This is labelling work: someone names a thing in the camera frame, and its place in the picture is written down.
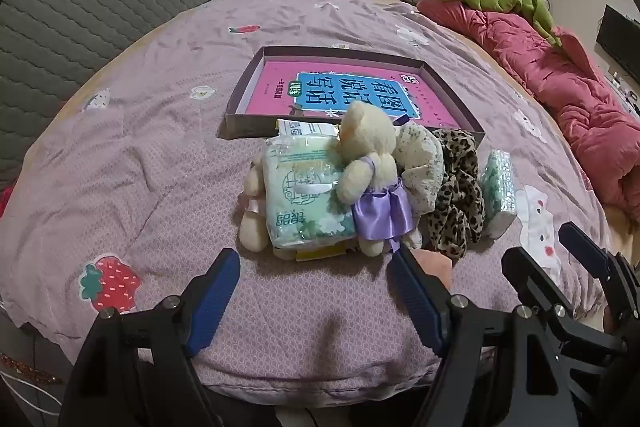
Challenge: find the teddy bear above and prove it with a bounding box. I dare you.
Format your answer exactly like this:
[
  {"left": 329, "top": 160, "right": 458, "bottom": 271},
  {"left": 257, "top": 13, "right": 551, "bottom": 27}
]
[
  {"left": 235, "top": 154, "right": 273, "bottom": 253},
  {"left": 327, "top": 99, "right": 423, "bottom": 258}
]

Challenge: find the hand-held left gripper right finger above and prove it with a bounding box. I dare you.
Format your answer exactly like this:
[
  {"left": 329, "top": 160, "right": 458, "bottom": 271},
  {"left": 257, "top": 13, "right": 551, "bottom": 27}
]
[{"left": 387, "top": 248, "right": 583, "bottom": 427}]

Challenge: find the doll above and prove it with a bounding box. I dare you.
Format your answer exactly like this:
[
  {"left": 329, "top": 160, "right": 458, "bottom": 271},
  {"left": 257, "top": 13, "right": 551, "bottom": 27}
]
[{"left": 395, "top": 123, "right": 446, "bottom": 215}]

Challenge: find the black monitor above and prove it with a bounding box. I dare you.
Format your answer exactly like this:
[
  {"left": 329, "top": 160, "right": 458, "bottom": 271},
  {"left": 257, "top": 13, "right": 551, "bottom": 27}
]
[{"left": 595, "top": 4, "right": 640, "bottom": 88}]

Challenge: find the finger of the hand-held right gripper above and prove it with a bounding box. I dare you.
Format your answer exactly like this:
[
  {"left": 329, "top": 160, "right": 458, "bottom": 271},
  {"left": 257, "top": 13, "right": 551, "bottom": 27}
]
[
  {"left": 558, "top": 222, "right": 623, "bottom": 280},
  {"left": 501, "top": 247, "right": 628, "bottom": 355}
]

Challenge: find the purple printed bed sheet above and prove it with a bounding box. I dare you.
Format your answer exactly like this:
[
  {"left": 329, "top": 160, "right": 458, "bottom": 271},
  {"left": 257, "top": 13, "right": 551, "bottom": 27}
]
[{"left": 0, "top": 0, "right": 626, "bottom": 408}]

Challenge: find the large green tissue pack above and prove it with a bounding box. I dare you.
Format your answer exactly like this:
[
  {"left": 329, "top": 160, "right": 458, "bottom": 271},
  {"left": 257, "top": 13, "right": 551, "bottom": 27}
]
[{"left": 262, "top": 132, "right": 358, "bottom": 253}]

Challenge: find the small green tissue pack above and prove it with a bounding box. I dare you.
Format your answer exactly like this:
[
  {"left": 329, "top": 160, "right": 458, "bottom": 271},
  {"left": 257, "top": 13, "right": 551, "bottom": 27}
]
[{"left": 477, "top": 149, "right": 518, "bottom": 240}]

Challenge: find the pink and blue book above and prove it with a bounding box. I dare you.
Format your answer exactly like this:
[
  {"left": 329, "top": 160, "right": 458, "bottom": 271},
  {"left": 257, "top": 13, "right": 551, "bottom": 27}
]
[{"left": 244, "top": 61, "right": 461, "bottom": 130}]

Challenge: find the leopard print scrunchie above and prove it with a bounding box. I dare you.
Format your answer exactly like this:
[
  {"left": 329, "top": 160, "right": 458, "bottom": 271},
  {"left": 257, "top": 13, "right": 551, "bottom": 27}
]
[{"left": 422, "top": 127, "right": 486, "bottom": 258}]

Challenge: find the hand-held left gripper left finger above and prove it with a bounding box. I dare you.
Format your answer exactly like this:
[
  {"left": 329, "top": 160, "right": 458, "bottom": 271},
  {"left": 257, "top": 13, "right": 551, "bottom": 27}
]
[{"left": 62, "top": 248, "right": 242, "bottom": 427}]

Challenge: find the grey quilted headboard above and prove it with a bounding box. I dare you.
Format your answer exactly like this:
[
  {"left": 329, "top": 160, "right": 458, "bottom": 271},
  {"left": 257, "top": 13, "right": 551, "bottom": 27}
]
[{"left": 0, "top": 0, "right": 246, "bottom": 188}]

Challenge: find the grey-purple cardboard box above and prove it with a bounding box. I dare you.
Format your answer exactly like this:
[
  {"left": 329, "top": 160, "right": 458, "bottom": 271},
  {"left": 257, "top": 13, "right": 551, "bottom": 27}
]
[{"left": 222, "top": 46, "right": 487, "bottom": 148}]

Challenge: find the pink quilt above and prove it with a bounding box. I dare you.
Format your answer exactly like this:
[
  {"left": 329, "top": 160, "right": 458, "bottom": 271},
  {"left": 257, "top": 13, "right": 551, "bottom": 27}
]
[{"left": 417, "top": 0, "right": 640, "bottom": 208}]

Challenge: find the peach makeup puff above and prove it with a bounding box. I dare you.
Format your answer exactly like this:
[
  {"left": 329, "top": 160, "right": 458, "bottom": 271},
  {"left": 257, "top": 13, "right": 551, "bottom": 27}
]
[{"left": 412, "top": 248, "right": 453, "bottom": 288}]

